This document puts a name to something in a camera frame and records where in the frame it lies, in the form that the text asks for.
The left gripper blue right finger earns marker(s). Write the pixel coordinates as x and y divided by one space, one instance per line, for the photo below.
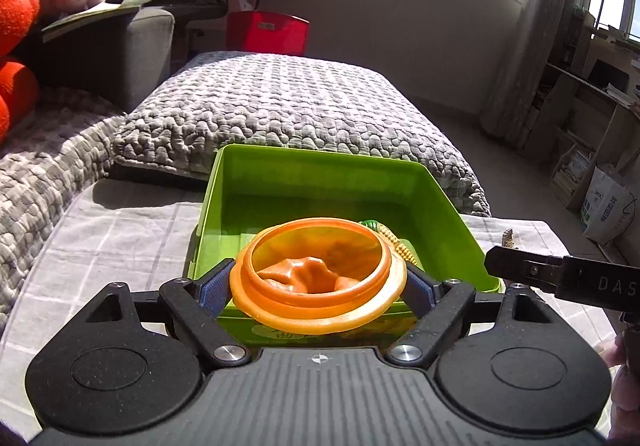
422 293

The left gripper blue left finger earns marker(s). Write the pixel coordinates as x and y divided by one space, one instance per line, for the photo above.
207 295

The toy corn cob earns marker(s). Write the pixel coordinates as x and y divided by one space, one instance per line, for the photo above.
401 246

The yellow toy pumpkin bowl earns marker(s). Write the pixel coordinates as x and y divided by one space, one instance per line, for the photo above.
317 276

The beige dried starfish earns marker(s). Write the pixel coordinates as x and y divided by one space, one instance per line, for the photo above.
508 240

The person's right hand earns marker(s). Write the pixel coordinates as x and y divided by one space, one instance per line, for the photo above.
624 396

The white paper bag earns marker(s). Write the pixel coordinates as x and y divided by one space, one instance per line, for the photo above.
609 206

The green plastic cookie box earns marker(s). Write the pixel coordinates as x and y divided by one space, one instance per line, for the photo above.
252 188

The grey knitted pillow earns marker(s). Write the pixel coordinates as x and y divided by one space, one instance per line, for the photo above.
222 98

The grey checked blanket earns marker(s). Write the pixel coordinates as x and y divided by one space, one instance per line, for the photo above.
61 150

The wooden bookshelf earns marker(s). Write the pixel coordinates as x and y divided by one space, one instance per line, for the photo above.
586 108

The grey sofa armrest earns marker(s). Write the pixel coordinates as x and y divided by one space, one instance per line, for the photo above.
121 59

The red storage box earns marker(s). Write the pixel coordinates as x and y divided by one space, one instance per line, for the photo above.
266 32

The open booklet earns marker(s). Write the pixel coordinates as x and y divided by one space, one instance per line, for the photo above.
99 12

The grey curtain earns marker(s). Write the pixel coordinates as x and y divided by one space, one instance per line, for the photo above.
521 67

